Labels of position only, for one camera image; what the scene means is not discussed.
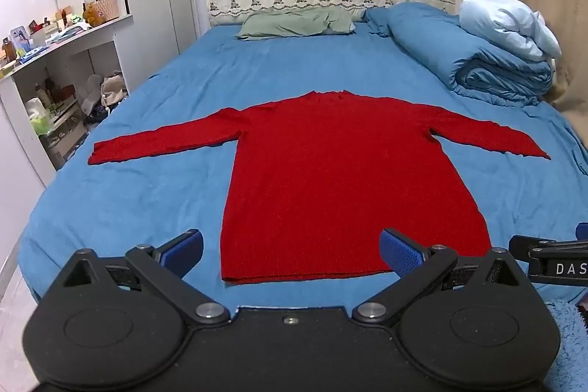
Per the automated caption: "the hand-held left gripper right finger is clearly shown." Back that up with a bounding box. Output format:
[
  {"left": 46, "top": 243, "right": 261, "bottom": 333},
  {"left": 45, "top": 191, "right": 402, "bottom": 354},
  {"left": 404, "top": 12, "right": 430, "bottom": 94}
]
[{"left": 351, "top": 228, "right": 524, "bottom": 327}]

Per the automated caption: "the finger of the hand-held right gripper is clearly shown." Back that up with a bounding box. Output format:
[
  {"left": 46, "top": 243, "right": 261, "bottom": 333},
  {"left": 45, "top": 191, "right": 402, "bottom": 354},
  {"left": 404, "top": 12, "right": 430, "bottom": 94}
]
[{"left": 508, "top": 234, "right": 588, "bottom": 259}]

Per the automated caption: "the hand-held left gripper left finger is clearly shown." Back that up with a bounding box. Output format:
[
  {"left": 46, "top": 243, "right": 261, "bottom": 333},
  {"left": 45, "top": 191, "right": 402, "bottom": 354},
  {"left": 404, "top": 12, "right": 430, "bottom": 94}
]
[{"left": 61, "top": 229, "right": 231, "bottom": 325}]

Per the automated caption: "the red knit sweater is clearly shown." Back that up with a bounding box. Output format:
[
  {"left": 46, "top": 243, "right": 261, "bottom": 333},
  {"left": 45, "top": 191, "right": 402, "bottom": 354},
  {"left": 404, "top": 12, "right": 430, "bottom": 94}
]
[{"left": 87, "top": 89, "right": 551, "bottom": 285}]

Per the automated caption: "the blue fluffy rug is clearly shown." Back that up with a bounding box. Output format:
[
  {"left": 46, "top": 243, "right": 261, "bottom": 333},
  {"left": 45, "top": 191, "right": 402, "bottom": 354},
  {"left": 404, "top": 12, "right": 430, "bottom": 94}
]
[{"left": 546, "top": 298, "right": 588, "bottom": 392}]

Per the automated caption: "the bed with blue sheet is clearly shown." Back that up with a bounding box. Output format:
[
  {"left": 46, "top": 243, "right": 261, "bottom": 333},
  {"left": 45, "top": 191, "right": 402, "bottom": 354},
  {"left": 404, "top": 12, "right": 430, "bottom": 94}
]
[{"left": 18, "top": 1, "right": 588, "bottom": 312}]

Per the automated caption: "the green tissue pack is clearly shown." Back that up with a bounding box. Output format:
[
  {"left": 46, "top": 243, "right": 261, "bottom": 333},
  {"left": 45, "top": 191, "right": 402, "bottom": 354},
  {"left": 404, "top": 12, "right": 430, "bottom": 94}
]
[{"left": 26, "top": 98, "right": 55, "bottom": 136}]

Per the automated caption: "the blue rolled duvet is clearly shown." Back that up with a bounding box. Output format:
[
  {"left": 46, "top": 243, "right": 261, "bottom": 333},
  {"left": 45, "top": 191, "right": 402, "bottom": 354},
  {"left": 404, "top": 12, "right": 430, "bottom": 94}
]
[{"left": 365, "top": 1, "right": 554, "bottom": 107}]

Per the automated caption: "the light blue folded blanket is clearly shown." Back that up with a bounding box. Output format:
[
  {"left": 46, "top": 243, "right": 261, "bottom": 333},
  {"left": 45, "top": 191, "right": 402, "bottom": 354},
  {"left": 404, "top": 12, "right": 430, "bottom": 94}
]
[{"left": 459, "top": 0, "right": 562, "bottom": 62}]

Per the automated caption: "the white shelf unit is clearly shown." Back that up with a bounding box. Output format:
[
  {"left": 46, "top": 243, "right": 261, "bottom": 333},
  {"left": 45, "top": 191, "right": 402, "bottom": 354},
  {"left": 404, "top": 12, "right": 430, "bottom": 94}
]
[{"left": 0, "top": 13, "right": 135, "bottom": 191}]

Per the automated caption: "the white and grey wardrobe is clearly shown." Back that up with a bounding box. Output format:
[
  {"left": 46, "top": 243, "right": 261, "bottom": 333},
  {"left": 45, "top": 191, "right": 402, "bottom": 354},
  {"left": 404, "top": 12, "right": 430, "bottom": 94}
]
[{"left": 115, "top": 0, "right": 203, "bottom": 96}]

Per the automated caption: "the green pillow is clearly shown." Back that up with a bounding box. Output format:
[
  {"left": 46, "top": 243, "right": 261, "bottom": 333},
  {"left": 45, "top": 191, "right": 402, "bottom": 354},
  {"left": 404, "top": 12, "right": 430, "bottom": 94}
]
[{"left": 235, "top": 7, "right": 356, "bottom": 40}]

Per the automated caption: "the brown teddy bear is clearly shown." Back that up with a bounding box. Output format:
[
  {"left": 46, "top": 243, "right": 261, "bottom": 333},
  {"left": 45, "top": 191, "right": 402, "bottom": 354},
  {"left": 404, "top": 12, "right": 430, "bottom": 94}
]
[{"left": 83, "top": 4, "right": 107, "bottom": 28}]

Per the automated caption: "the wicker basket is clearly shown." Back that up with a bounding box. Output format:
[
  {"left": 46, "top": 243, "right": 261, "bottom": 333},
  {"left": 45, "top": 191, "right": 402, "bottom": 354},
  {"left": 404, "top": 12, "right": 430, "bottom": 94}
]
[{"left": 94, "top": 0, "right": 119, "bottom": 22}]

